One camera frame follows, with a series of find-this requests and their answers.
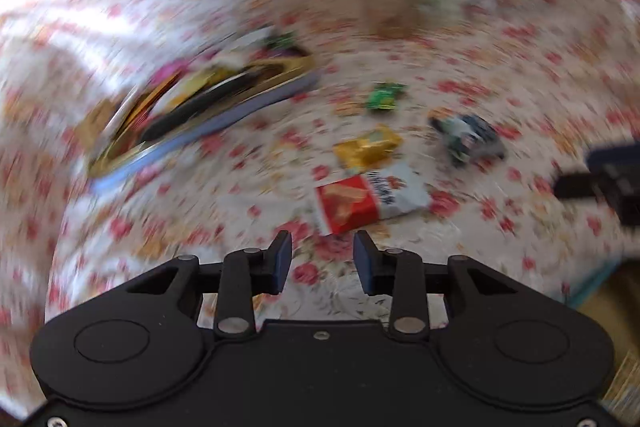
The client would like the black white snack packet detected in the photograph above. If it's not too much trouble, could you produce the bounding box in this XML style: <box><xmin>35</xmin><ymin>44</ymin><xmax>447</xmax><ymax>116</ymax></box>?
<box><xmin>430</xmin><ymin>114</ymin><xmax>506</xmax><ymax>168</ymax></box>

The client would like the small glass bowl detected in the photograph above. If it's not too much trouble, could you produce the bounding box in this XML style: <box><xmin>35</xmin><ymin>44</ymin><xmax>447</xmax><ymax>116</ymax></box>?
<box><xmin>363</xmin><ymin>0</ymin><xmax>422</xmax><ymax>39</ymax></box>

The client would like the green wrapped candy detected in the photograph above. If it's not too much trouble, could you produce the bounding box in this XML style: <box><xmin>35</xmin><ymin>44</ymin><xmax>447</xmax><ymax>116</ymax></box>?
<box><xmin>364</xmin><ymin>82</ymin><xmax>406</xmax><ymax>112</ymax></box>

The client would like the gold tin lid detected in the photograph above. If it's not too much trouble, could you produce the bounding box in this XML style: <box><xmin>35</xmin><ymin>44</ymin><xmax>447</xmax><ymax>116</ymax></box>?
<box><xmin>565</xmin><ymin>262</ymin><xmax>620</xmax><ymax>309</ymax></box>

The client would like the red white snack packet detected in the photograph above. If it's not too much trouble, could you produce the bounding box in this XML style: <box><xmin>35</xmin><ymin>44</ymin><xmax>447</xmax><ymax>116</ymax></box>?
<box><xmin>312</xmin><ymin>162</ymin><xmax>432</xmax><ymax>236</ymax></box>

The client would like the floral sofa cover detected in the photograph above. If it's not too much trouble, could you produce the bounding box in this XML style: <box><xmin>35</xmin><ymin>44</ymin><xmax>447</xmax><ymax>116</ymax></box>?
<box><xmin>1</xmin><ymin>0</ymin><xmax>639</xmax><ymax>349</ymax></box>

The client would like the gold tin tray with snacks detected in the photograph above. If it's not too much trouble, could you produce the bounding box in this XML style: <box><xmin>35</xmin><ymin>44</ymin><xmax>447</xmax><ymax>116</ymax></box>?
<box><xmin>78</xmin><ymin>26</ymin><xmax>319</xmax><ymax>191</ymax></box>

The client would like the gold wrapped candy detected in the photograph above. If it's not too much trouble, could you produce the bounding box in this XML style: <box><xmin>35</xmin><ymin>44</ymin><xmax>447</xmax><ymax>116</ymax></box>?
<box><xmin>333</xmin><ymin>124</ymin><xmax>404</xmax><ymax>173</ymax></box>

